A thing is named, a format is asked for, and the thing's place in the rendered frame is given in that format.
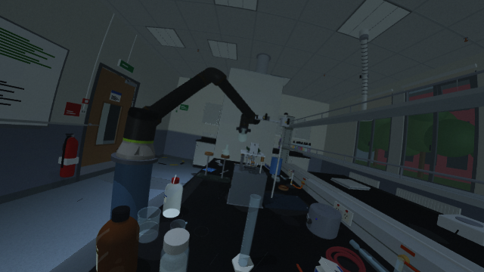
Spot white cradle with green pad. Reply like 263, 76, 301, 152
240, 142, 266, 168

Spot white stand clamp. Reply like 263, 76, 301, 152
262, 112, 296, 131

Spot grey flask rack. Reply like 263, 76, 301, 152
203, 154, 232, 180

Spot white stand rod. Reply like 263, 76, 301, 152
270, 127, 284, 199

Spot white fume hood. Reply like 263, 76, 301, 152
166, 53, 330, 168

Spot blue drum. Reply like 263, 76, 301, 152
269, 156, 284, 177

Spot ceiling light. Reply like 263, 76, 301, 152
207, 39, 238, 61
337, 0, 411, 42
146, 26, 186, 49

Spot white wash bottle red cap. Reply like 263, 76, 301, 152
162, 174, 184, 219

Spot glass graduated cylinder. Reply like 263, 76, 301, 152
231, 193, 262, 272

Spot small glass beaker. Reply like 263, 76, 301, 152
169, 218, 188, 232

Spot white flat tray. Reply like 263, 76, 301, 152
330, 177, 372, 191

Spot grey round heating mantle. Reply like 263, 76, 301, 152
306, 202, 343, 240

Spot window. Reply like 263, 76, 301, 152
401, 77, 480, 193
353, 117, 393, 172

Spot green hanging sign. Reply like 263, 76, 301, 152
116, 58, 135, 74

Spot white ribbed extraction pipe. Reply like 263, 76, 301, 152
358, 29, 371, 112

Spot brown door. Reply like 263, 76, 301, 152
80, 63, 141, 168

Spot large glass beaker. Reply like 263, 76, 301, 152
137, 206, 163, 244

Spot white capped plastic bottle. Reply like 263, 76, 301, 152
159, 227, 191, 272

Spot white small box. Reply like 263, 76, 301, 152
315, 256, 343, 272

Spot red tubing coil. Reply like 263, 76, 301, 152
325, 246, 367, 272

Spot white bench shelf unit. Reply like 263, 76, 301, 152
281, 63, 484, 272

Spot amber glass bottle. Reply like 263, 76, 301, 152
95, 206, 141, 272

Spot red fire extinguisher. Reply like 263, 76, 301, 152
57, 132, 80, 179

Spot white glass pipette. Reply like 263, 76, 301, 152
348, 239, 391, 272

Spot white sink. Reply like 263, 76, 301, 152
436, 213, 484, 247

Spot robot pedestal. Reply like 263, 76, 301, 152
110, 154, 159, 221

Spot red wall sign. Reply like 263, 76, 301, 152
63, 101, 82, 117

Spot white wall board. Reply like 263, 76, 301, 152
0, 17, 70, 124

